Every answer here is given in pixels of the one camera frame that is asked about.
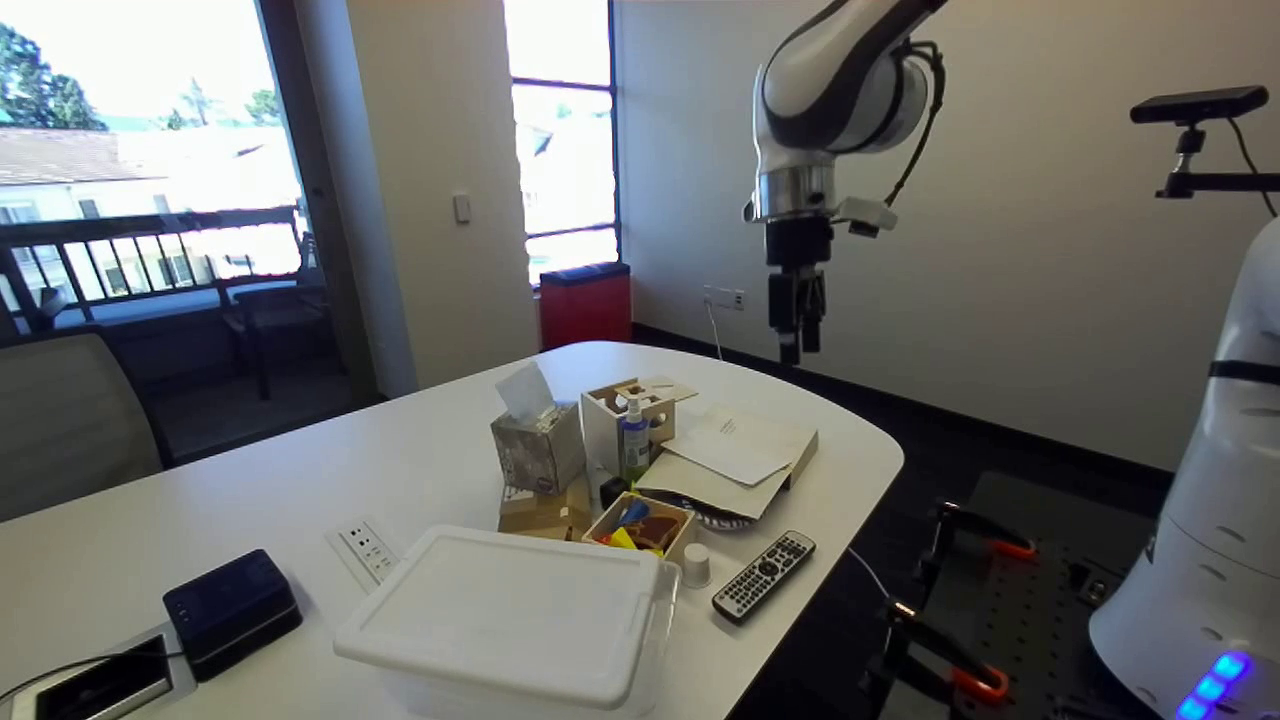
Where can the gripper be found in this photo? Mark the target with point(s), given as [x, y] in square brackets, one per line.
[797, 245]

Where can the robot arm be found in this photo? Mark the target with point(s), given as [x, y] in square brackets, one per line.
[1225, 520]

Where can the flat beige box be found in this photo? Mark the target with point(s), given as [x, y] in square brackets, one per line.
[800, 450]

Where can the white wooden shape sorter box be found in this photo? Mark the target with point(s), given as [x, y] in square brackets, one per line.
[605, 420]

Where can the wooden box of toy blocks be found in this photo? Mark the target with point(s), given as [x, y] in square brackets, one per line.
[645, 530]

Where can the white coffee pod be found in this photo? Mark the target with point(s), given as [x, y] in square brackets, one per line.
[696, 567]

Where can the patterned tissue box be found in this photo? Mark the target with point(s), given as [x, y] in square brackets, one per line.
[538, 450]

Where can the brown cardboard box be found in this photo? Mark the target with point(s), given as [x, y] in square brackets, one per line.
[535, 512]

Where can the black rectangular box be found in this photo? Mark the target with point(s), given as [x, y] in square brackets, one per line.
[232, 612]

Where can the white paper sheets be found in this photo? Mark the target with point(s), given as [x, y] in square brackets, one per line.
[725, 450]

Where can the clear spray bottle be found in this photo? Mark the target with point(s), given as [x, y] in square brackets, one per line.
[634, 445]

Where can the patterned plate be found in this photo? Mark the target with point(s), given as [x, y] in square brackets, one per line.
[722, 517]

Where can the red bin with black lid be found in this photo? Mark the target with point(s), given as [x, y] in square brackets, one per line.
[585, 305]

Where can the small black object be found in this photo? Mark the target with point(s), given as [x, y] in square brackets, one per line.
[612, 492]

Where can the black remote control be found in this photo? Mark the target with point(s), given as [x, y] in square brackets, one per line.
[763, 577]

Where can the black orange clamp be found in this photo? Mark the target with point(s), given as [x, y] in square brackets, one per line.
[945, 660]
[985, 535]

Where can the window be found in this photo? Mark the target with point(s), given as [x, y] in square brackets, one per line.
[562, 130]

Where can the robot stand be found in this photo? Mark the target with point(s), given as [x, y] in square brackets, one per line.
[1030, 600]

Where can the clear bin with white lid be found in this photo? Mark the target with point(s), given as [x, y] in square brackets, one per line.
[510, 620]

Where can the white table power outlet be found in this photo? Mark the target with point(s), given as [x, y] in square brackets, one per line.
[364, 552]

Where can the dark balcony chair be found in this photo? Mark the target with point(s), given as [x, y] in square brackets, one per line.
[280, 320]

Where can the balcony railing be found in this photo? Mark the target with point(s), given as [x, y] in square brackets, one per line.
[130, 265]

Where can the glass balcony door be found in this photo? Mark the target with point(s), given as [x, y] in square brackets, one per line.
[150, 150]

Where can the grey office chair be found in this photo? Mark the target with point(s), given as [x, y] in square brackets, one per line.
[65, 420]

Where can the table port panel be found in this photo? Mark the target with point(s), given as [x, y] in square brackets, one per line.
[100, 685]

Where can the wall socket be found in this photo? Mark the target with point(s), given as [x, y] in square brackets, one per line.
[724, 297]

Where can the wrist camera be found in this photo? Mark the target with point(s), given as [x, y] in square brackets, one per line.
[868, 214]

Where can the light switch plate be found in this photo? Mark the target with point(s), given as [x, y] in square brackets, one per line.
[462, 208]

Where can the camera on mount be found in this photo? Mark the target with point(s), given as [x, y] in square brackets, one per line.
[1198, 105]

